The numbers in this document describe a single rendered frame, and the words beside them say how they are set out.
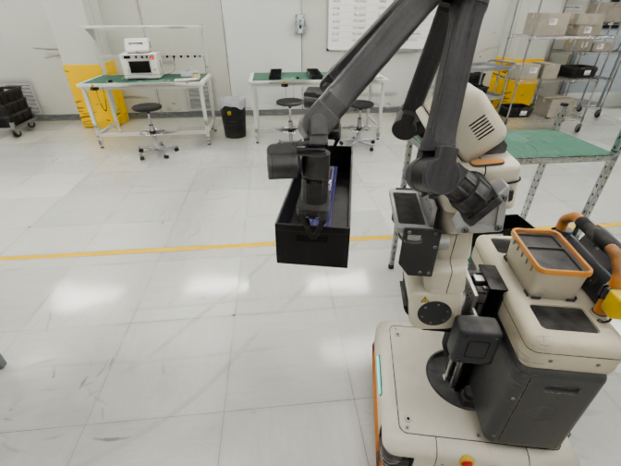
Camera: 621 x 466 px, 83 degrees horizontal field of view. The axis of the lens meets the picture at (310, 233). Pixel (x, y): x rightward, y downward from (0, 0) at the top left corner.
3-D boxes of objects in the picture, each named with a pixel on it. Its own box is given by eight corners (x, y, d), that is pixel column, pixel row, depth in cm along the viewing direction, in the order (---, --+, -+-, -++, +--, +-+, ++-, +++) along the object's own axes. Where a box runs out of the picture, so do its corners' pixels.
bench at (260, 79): (255, 128, 545) (250, 71, 502) (369, 125, 560) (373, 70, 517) (253, 144, 482) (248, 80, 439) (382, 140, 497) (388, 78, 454)
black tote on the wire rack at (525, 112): (505, 118, 511) (508, 108, 504) (494, 113, 537) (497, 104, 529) (531, 117, 515) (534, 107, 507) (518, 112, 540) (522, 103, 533)
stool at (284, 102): (272, 144, 478) (269, 96, 445) (310, 143, 483) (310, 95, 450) (272, 157, 437) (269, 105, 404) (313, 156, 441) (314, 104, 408)
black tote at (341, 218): (347, 268, 84) (350, 228, 78) (276, 263, 86) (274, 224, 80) (351, 175, 132) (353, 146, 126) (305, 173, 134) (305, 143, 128)
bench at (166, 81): (117, 132, 527) (100, 74, 484) (219, 129, 540) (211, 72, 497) (97, 149, 464) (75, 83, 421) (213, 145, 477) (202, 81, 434)
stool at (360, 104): (332, 143, 484) (333, 100, 453) (362, 138, 505) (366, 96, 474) (354, 155, 444) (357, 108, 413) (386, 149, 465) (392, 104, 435)
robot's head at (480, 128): (487, 116, 99) (458, 71, 94) (515, 138, 81) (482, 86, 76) (442, 147, 105) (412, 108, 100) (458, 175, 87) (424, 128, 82)
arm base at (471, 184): (505, 201, 72) (486, 177, 82) (478, 177, 70) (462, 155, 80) (469, 227, 76) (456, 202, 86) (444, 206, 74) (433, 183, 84)
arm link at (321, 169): (333, 151, 68) (327, 142, 73) (298, 153, 67) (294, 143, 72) (331, 184, 71) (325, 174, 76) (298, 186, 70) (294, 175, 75)
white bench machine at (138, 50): (130, 76, 472) (121, 37, 448) (164, 75, 479) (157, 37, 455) (124, 80, 441) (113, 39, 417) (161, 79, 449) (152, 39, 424)
